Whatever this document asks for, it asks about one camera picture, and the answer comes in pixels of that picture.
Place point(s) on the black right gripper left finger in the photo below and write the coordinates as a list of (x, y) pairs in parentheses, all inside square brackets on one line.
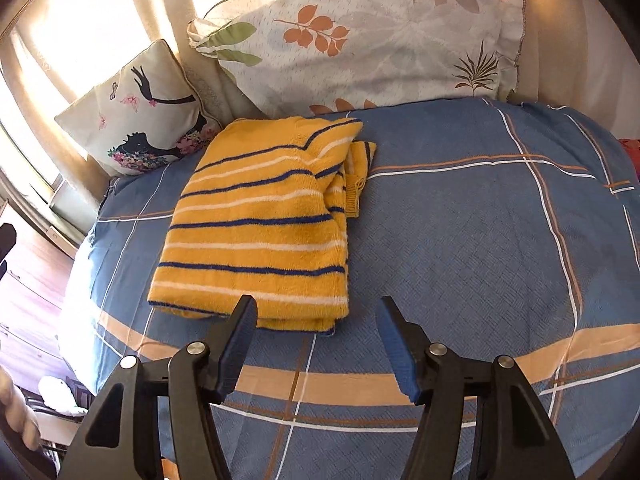
[(119, 437)]

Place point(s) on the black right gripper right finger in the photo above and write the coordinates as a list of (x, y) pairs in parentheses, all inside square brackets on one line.
[(514, 437)]

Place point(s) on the yellow striped knit sweater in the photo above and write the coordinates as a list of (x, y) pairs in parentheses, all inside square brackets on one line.
[(265, 214)]

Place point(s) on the person's left hand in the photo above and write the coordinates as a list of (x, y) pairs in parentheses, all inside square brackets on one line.
[(18, 415)]

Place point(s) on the white cushion with girl print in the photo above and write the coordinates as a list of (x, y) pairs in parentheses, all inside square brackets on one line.
[(142, 118)]

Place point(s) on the blue plaid bedspread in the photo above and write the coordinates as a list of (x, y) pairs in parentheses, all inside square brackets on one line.
[(499, 229)]

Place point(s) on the red cloth item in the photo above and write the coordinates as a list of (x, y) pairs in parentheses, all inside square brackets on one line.
[(632, 149)]

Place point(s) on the floral leaf print pillow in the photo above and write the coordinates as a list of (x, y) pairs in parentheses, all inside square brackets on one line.
[(314, 57)]

